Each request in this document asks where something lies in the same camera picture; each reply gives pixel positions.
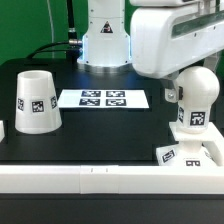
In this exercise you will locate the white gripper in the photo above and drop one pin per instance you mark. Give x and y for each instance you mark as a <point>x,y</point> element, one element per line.
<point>169,35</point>

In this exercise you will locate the white lamp bulb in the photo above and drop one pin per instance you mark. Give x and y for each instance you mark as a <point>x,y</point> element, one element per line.
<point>196,100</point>

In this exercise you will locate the white lamp base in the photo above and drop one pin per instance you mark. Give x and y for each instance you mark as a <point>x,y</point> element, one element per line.
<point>189,150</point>

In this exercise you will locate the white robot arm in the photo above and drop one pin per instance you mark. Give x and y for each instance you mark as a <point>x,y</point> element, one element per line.
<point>106,45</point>

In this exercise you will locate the white lamp shade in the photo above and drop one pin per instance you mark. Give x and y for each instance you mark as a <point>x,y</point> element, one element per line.
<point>37,111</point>

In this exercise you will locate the white right fence bar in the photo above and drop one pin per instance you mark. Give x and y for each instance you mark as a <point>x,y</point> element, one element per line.
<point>214,143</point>

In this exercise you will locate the white marker sheet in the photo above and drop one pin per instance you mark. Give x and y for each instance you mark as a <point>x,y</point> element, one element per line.
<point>83,98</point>

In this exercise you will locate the white left fence piece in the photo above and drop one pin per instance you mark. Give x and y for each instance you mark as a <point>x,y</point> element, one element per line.
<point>2,132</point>

